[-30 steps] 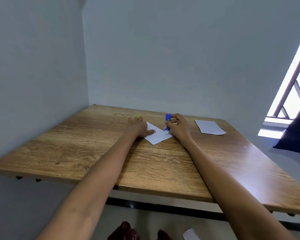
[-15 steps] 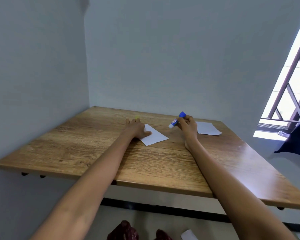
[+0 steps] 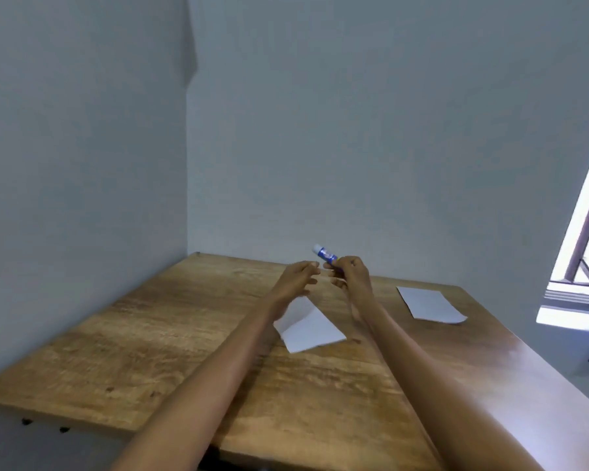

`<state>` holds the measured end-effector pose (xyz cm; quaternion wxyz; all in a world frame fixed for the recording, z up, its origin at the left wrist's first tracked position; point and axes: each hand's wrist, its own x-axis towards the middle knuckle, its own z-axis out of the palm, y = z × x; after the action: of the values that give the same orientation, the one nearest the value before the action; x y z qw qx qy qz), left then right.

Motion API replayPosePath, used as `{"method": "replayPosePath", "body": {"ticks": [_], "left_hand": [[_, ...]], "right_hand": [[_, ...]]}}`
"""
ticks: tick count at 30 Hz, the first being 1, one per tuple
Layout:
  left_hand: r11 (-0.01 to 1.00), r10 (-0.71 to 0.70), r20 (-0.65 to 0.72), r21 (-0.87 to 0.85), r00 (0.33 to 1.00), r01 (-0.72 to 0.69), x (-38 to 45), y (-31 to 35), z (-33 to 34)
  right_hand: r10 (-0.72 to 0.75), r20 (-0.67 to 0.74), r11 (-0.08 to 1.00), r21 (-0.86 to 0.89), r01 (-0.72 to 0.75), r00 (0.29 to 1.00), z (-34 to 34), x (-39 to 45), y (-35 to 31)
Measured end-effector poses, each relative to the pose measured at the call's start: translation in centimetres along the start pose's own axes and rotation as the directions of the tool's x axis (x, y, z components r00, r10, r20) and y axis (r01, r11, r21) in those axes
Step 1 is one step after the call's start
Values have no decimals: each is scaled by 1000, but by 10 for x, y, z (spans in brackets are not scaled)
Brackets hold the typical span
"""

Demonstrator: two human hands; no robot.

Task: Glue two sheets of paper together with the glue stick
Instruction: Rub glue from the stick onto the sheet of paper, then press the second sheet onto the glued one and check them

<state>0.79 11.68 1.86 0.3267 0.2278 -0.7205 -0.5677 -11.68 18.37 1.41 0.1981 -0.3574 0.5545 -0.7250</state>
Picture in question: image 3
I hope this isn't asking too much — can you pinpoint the folded white paper sheet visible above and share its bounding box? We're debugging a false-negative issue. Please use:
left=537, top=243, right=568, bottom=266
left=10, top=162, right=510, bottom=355
left=273, top=296, right=347, bottom=354

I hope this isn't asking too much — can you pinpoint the window with brown frame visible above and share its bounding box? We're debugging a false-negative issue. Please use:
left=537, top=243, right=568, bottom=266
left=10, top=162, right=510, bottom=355
left=536, top=111, right=589, bottom=332

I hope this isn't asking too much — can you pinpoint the person's left hand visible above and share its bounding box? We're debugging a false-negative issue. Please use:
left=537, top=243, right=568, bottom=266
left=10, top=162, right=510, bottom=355
left=273, top=261, right=321, bottom=304

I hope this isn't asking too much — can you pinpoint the person's right forearm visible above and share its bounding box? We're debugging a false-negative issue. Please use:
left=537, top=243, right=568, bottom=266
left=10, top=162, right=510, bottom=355
left=349, top=294, right=545, bottom=471

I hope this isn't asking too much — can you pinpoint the wooden table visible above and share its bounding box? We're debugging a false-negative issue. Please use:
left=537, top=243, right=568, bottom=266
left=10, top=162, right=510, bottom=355
left=0, top=252, right=589, bottom=471

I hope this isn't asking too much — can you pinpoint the person's left forearm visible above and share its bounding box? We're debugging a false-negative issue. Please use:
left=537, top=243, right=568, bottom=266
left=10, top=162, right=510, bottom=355
left=109, top=292, right=295, bottom=471

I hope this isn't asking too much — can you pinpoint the blue glue stick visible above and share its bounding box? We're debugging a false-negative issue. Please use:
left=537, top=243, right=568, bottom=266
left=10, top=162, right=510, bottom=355
left=312, top=243, right=347, bottom=278

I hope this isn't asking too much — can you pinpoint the person's right hand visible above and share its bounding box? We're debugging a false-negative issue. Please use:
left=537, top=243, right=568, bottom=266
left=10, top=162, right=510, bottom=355
left=323, top=256, right=374, bottom=301

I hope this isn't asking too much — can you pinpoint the flat white paper sheet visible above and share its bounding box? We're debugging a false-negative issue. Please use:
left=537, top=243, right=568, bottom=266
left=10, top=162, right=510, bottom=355
left=397, top=286, right=468, bottom=324

